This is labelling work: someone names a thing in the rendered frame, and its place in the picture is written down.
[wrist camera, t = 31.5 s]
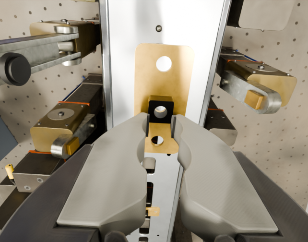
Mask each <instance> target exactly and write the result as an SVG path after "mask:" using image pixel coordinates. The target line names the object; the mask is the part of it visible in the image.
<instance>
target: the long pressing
mask: <svg viewBox="0 0 308 242"><path fill-rule="evenodd" d="M231 2H232V0H98V11H99V27H100V43H101V59H102V75H103V91H104V107H105V123H106V132H107V131H109V130H110V129H112V128H113V127H115V126H117V125H119V124H120V123H122V122H124V121H126V120H128V119H130V118H132V117H134V55H135V49H136V47H137V46H138V45H139V44H140V43H159V44H171V45H185V46H189V47H191V48H192V49H193V50H194V53H195V58H194V64H193V70H192V76H191V82H190V90H189V97H188V102H187V109H186V115H185V117H187V118H188V119H190V120H192V121H193V122H195V123H197V124H198V125H200V126H201V127H204V123H205V119H206V114H207V110H208V106H209V101H210V97H211V92H212V88H213V83H214V78H215V74H216V69H217V65H218V61H219V56H220V52H221V47H222V43H223V39H224V34H225V29H226V24H227V20H228V16H229V11H230V7H231ZM157 25H161V26H162V31H161V32H157V31H156V29H155V28H156V26H157ZM156 66H157V68H158V69H159V70H161V71H167V70H168V69H169V68H170V67H171V60H170V59H169V58H168V57H160V58H159V59H158V60H157V62H156ZM145 157H152V158H154V159H155V166H154V172H153V173H147V182H152V183H153V191H152V201H151V206H149V207H159V208H160V213H159V216H157V217H156V216H150V223H149V232H148V233H147V234H145V233H140V228H138V229H137V230H135V231H134V232H132V233H131V234H129V235H127V236H126V238H127V240H128V242H139V238H140V237H147V238H148V242H171V236H172V231H173V226H174V221H175V216H176V211H177V206H178V199H179V194H180V189H181V184H182V179H183V173H184V169H183V167H182V166H181V164H180V163H179V162H178V160H177V157H178V152H177V153H175V154H171V155H170V156H168V155H167V154H161V153H144V158H145ZM157 235H159V236H157Z"/></svg>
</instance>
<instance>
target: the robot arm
mask: <svg viewBox="0 0 308 242"><path fill-rule="evenodd" d="M149 117H150V114H147V113H144V112H142V113H139V114H137V115H135V116H134V117H132V118H130V119H128V120H126V121H124V122H122V123H120V124H119V125H117V126H115V127H113V128H112V129H110V130H109V131H107V132H106V133H104V134H103V135H101V136H100V137H99V138H98V139H97V140H95V141H94V142H93V143H92V144H85V145H84V146H83V147H82V148H81V149H79V150H78V151H77V152H76V153H75V154H74V155H73V156H72V157H70V158H69V159H68V160H67V161H66V162H65V163H64V164H62V165H61V166H60V167H59V168H58V169H57V170H56V171H55V172H53V173H52V174H51V175H50V176H49V177H48V178H47V179H46V180H44V181H43V182H42V183H41V184H40V185H39V186H38V187H37V188H36V189H35V190H34V191H33V192H32V193H31V194H30V195H29V196H28V197H27V198H26V199H25V200H24V201H23V202H22V204H21V205H20V206H19V207H18V208H17V209H16V211H15V212H14V213H13V215H12V216H11V217H10V219H9V220H8V221H7V223H6V224H5V225H4V227H3V228H2V230H1V231H0V242H128V240H127V238H126V236H127V235H129V234H130V233H132V232H134V231H135V230H137V229H138V228H139V227H141V226H142V225H143V223H144V221H145V212H146V196H147V171H146V169H145V168H144V167H143V166H142V164H141V162H142V161H143V160H144V150H145V139H146V137H148V135H149ZM170 129H171V138H173V139H174V140H175V141H176V143H177V144H178V146H179V149H178V157H177V160H178V162H179V163H180V164H181V166H182V167H183V169H184V171H185V173H184V179H183V184H182V189H181V195H180V200H179V201H180V211H181V220H182V223H183V225H184V226H185V227H186V228H187V229H188V230H190V231H191V232H193V233H194V234H195V235H197V236H198V237H200V238H201V239H202V240H203V242H308V213H307V212H306V211H305V210H304V209H303V208H302V207H301V206H300V205H299V204H298V203H297V202H296V201H295V200H294V199H293V198H292V197H291V196H290V195H289V194H288V193H286V192H285V191H284V190H283V189H282V188H281V187H280V186H279V185H278V184H276V183H275V182H274V181H273V180H272V179H271V178H270V177H269V176H267V175H266V174H265V173H264V172H263V171H262V170H261V169H260V168H258V167H257V166H256V165H255V164H254V163H253V162H252V161H251V160H249V159H248V158H247V157H246V156H245V155H244V154H243V153H242V152H240V151H233V150H232V149H231V148H230V147H229V146H228V145H227V144H226V143H225V142H223V141H222V140H221V139H220V138H219V137H217V136H216V135H214V134H213V133H212V132H210V131H208V130H206V129H205V128H203V127H201V126H200V125H198V124H197V123H195V122H193V121H192V120H190V119H188V118H187V117H185V116H183V115H181V114H178V115H172V118H171V124H170Z"/></svg>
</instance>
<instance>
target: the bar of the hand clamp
mask: <svg viewBox="0 0 308 242"><path fill-rule="evenodd" d="M76 38H79V33H73V34H65V33H53V34H44V35H37V36H26V37H18V38H10V39H2V40H0V85H3V84H9V85H14V86H22V85H24V84H26V83H27V82H28V80H29V78H30V76H31V74H34V73H36V72H39V71H42V70H44V69H47V68H50V67H53V66H55V65H58V64H61V63H64V62H66V61H69V60H72V59H75V58H77V57H80V56H81V52H80V51H78V52H74V51H72V53H65V52H61V53H59V47H58V42H61V41H66V40H71V39H76Z"/></svg>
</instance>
